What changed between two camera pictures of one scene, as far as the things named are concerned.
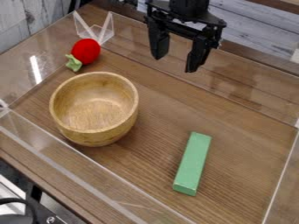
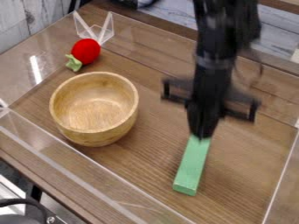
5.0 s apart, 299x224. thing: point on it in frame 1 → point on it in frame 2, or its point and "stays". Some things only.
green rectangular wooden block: (191, 166) stays
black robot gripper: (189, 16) → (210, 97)
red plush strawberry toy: (85, 53) stays
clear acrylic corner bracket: (101, 33) stays
